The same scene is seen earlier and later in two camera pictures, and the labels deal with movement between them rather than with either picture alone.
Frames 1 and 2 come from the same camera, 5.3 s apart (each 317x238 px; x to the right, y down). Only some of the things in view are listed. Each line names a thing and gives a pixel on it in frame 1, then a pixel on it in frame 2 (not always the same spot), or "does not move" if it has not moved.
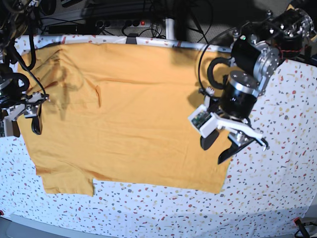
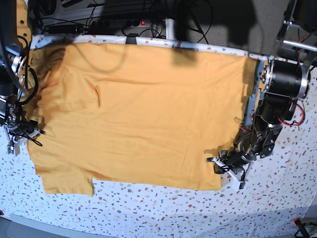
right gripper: (236, 105) → (238, 165)
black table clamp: (131, 38) does not move
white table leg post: (170, 29) does not move
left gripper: (26, 104) → (21, 130)
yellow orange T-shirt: (119, 112) does not move
